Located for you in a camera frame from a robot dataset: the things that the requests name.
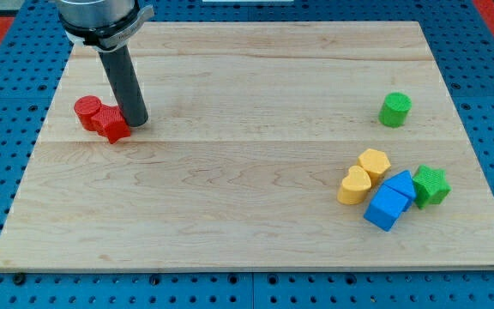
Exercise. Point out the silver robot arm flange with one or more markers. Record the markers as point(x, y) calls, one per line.
point(105, 25)

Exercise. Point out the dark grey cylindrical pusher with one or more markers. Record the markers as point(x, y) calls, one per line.
point(121, 75)

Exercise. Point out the yellow hexagon block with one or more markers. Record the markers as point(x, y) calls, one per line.
point(376, 163)

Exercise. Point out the green cylinder block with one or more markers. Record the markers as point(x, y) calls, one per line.
point(395, 109)

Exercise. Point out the red star block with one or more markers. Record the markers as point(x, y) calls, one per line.
point(110, 123)

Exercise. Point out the light wooden board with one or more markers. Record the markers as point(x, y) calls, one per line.
point(252, 126)

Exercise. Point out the green star block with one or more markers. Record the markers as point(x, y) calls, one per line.
point(431, 186)

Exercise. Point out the red cylinder block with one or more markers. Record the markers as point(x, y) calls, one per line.
point(85, 108)

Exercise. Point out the yellow heart block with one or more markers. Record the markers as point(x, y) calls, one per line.
point(355, 187)

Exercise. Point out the blue triangle block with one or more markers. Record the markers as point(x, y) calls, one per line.
point(403, 183)

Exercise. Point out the blue cube block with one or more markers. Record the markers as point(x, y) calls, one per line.
point(386, 207)

